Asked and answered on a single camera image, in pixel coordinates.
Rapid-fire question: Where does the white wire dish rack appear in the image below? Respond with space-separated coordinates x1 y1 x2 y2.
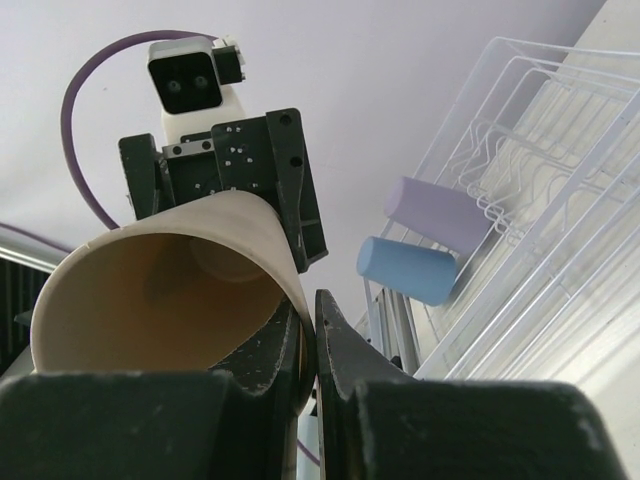
358 38 639 384

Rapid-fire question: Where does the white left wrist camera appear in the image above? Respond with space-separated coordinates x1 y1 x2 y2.
147 35 247 144

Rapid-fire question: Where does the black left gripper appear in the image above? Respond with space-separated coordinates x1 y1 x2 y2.
118 108 328 273

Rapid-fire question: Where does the beige plastic cup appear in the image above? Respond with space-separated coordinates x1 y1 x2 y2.
30 190 315 409

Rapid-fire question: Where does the lilac plastic cup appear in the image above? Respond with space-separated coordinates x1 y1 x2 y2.
384 176 492 255

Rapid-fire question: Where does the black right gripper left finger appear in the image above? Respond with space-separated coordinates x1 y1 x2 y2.
1 302 300 479

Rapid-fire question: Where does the blue plastic cup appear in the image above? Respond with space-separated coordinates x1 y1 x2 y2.
356 237 457 306

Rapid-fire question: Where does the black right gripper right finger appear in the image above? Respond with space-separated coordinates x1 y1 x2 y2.
315 290 625 479

